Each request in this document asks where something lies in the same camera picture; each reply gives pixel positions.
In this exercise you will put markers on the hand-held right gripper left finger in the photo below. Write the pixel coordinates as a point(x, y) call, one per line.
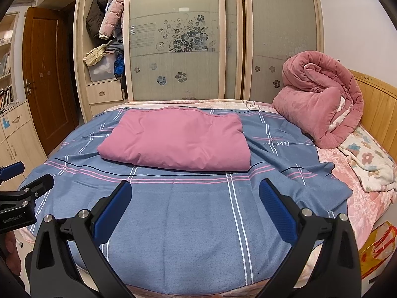
point(113, 211)

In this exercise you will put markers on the translucent storage box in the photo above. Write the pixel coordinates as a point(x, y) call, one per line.
point(102, 71)

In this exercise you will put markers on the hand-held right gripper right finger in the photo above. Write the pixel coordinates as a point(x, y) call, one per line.
point(279, 211)

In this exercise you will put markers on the hanging dark jacket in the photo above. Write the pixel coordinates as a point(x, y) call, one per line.
point(94, 18)

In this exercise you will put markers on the white flower print blanket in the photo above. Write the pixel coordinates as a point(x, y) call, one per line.
point(369, 158)

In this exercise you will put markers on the blue plaid bedsheet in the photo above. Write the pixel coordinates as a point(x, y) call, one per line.
point(186, 223)

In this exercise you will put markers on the row of books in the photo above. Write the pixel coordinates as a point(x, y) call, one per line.
point(5, 97)

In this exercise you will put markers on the cream wardrobe drawer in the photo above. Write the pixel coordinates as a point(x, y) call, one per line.
point(104, 92)

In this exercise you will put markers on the grey clothes pile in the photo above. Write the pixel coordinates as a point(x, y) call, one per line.
point(115, 47)

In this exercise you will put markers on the pink floral bed cover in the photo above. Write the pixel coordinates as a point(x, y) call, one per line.
point(359, 208)

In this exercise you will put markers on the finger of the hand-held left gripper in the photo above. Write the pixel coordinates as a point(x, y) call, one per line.
point(40, 184)
point(12, 169)

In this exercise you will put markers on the person's left hand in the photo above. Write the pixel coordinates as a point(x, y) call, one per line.
point(11, 253)

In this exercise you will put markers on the cream cloth bag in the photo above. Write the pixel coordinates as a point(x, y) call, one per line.
point(94, 55)

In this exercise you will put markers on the blue cloth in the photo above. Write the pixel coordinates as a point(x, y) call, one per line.
point(118, 66)

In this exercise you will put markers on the frosted flower sliding wardrobe door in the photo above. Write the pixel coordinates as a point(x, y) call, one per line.
point(173, 68)
point(279, 15)

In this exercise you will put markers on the rolled pink quilt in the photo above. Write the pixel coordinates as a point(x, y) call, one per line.
point(310, 105)

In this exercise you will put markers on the hanging pink puffer jacket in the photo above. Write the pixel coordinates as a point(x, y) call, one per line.
point(111, 15)

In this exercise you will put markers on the cream wardrobe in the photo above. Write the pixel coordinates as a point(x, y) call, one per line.
point(81, 68)

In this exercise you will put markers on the pink and white hooded jacket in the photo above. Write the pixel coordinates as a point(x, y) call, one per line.
point(176, 139)

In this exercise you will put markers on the blue sticker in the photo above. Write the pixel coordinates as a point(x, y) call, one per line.
point(5, 122)

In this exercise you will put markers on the brown wooden door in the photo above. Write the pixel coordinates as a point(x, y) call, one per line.
point(49, 77)

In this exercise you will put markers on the cream bookshelf cabinet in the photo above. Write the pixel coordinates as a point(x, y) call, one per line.
point(18, 139)

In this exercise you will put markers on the wooden headboard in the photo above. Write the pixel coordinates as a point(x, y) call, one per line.
point(378, 108)

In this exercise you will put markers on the yellow and red plastic bag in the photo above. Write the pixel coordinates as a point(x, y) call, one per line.
point(378, 251)

